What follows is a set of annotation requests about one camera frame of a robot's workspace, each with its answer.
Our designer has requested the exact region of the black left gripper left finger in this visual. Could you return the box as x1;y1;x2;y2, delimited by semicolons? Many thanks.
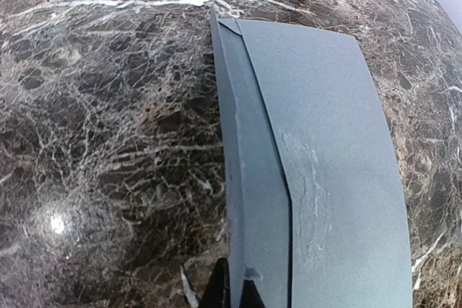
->
204;258;230;308

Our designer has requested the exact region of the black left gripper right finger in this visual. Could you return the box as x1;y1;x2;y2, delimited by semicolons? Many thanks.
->
240;280;266;308

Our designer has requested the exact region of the grey-blue paper envelope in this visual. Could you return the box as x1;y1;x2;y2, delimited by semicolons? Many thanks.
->
210;12;412;307

